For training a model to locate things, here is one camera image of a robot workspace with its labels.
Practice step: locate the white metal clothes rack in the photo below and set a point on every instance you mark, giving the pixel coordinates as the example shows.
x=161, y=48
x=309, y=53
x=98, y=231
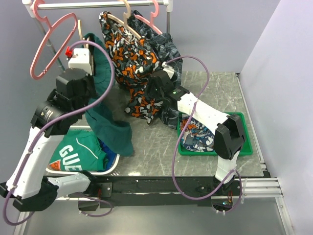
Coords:
x=97, y=4

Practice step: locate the blue garment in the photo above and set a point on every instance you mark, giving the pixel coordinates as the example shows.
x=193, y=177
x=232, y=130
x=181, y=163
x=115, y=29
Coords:
x=109, y=156

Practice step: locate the orange camouflage shorts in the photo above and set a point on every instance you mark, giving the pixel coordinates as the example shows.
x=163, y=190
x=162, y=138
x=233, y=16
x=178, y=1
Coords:
x=134, y=61

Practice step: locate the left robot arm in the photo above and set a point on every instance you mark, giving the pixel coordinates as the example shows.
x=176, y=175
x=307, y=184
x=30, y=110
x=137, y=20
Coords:
x=30, y=189

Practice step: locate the green printed t-shirt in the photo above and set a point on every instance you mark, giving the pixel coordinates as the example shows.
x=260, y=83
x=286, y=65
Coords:
x=78, y=150

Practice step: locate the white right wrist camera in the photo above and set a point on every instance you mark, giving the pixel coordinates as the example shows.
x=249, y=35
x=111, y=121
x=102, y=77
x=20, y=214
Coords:
x=170, y=69

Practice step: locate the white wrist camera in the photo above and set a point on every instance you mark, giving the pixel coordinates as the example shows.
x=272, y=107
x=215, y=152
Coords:
x=170, y=69
x=79, y=58

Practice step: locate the pink hanger with leaf shorts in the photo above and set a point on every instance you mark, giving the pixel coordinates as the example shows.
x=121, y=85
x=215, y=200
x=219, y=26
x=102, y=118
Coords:
x=153, y=15

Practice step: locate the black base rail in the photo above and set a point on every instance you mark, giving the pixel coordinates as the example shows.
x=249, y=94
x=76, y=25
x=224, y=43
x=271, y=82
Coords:
x=159, y=191

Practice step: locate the green plastic tray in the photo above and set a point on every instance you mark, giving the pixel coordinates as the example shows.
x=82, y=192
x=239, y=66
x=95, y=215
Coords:
x=226, y=144

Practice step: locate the dark leaf-print shorts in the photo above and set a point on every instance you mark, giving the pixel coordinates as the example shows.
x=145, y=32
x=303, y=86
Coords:
x=162, y=44

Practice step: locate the dark green shorts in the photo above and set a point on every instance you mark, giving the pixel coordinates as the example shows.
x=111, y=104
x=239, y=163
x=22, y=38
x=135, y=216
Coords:
x=116, y=134

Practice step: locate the beige hanger with camouflage shorts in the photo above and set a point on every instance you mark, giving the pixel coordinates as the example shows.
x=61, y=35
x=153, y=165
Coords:
x=124, y=22

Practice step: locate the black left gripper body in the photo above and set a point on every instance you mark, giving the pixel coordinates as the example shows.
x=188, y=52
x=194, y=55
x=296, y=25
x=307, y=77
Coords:
x=91, y=91

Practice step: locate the white laundry basket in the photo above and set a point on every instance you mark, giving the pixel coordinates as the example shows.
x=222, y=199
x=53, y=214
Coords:
x=99, y=173

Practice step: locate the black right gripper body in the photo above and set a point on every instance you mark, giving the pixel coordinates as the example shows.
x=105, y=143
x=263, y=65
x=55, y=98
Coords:
x=154, y=93

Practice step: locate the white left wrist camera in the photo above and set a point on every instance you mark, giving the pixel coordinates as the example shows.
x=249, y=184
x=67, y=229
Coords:
x=79, y=58

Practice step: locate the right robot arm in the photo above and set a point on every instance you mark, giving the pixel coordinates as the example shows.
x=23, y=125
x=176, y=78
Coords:
x=228, y=130

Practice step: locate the blue white patterned shorts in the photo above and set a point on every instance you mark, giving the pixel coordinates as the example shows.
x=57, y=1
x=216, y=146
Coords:
x=197, y=137

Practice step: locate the pink empty hanger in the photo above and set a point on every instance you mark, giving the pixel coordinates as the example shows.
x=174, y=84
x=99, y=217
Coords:
x=34, y=8

